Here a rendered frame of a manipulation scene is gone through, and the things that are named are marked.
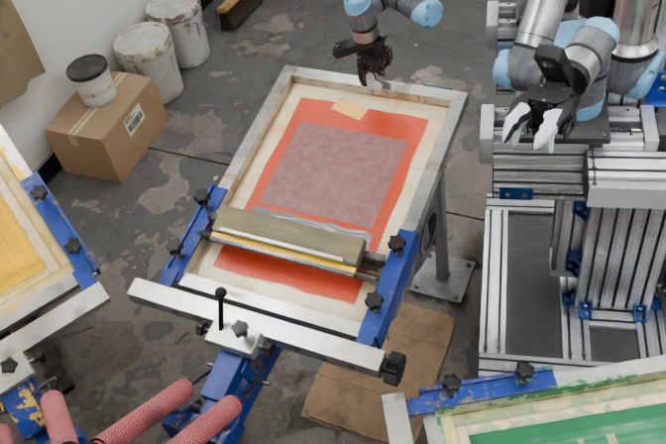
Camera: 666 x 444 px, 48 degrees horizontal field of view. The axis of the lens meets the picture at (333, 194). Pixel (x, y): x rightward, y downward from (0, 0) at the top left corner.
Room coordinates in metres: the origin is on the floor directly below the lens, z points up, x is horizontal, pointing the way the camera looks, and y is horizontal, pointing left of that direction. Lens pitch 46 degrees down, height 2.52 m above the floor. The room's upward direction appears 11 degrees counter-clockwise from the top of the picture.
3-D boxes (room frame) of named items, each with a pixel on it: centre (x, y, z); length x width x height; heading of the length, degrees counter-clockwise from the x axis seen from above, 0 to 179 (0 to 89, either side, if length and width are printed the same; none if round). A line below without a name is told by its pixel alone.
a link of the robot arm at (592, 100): (1.10, -0.51, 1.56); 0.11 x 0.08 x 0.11; 48
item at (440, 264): (1.87, -0.38, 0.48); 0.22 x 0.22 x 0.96; 58
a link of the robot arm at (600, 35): (1.09, -0.52, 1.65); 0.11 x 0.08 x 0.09; 138
